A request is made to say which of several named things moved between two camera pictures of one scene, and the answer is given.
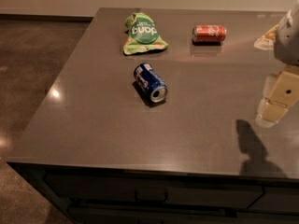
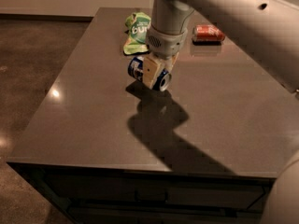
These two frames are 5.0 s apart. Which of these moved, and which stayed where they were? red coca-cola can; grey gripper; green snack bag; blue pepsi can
Moved: blue pepsi can; grey gripper
Stayed: red coca-cola can; green snack bag
